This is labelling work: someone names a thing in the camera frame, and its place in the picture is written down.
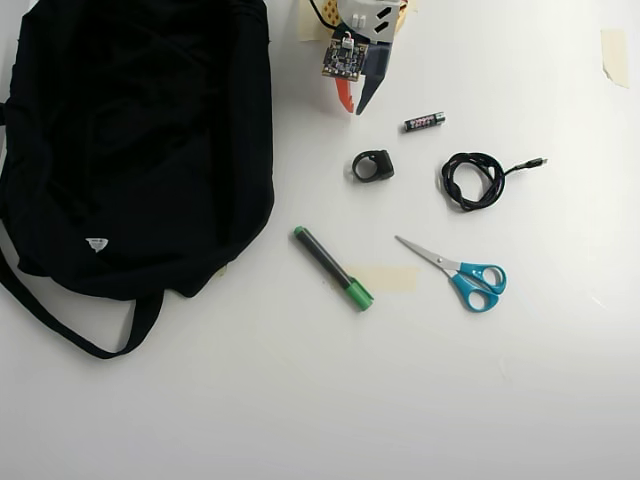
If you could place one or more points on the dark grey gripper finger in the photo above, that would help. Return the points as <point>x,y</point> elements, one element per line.
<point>372,90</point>

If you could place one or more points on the black AA battery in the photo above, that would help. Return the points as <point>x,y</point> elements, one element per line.
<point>424,122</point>

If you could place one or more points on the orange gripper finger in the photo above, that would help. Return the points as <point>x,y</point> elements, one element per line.
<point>345,97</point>

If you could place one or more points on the torn beige masking tape piece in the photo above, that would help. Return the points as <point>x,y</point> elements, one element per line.
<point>615,55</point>

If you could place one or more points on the green capped black marker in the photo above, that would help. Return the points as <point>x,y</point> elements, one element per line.
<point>325,260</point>

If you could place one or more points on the bare camera circuit board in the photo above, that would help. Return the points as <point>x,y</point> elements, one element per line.
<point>342,57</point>

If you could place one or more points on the narrow beige masking tape piece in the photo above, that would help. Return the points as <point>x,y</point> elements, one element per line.
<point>307,25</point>

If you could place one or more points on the yellow perforated robot base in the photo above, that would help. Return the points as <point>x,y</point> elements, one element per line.
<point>331,10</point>

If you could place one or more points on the wide beige masking tape strip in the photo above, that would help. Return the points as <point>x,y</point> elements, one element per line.
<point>395,280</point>

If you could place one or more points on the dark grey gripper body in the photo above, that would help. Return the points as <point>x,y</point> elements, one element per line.
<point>378,65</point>

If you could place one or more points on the grey teal white robot arm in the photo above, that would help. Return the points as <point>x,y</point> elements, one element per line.
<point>360,10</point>

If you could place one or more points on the black fabric bag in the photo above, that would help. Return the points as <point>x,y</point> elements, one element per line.
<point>125,150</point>

